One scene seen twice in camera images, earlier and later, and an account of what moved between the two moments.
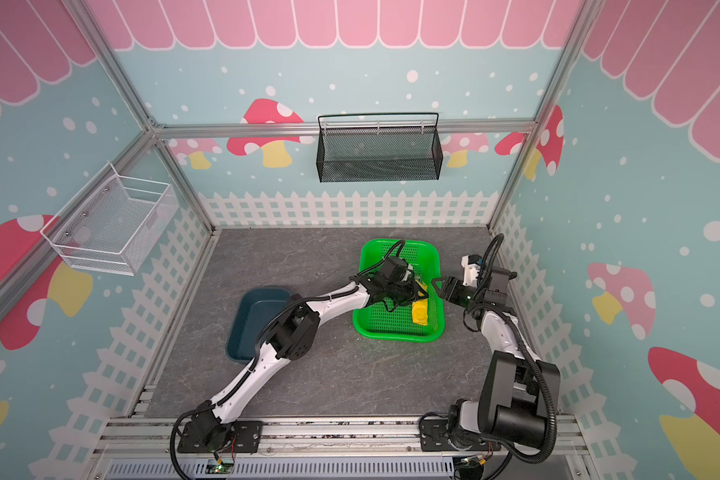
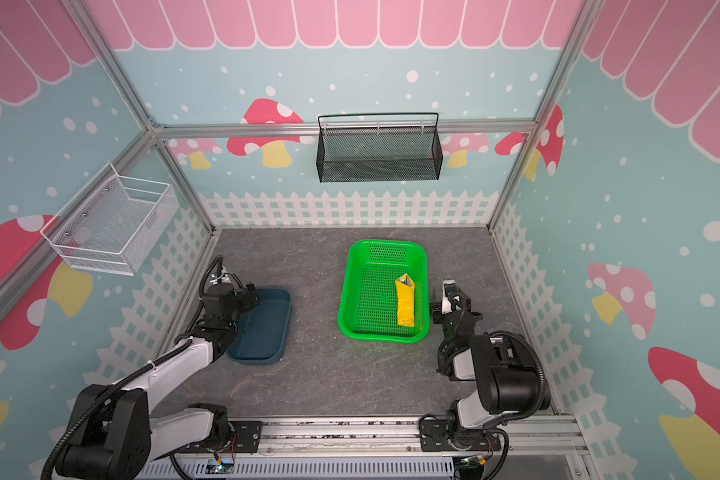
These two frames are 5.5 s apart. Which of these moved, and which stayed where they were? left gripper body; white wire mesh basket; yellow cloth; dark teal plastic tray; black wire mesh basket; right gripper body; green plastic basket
Moved: yellow cloth; right gripper body; green plastic basket; left gripper body
Stayed: dark teal plastic tray; white wire mesh basket; black wire mesh basket
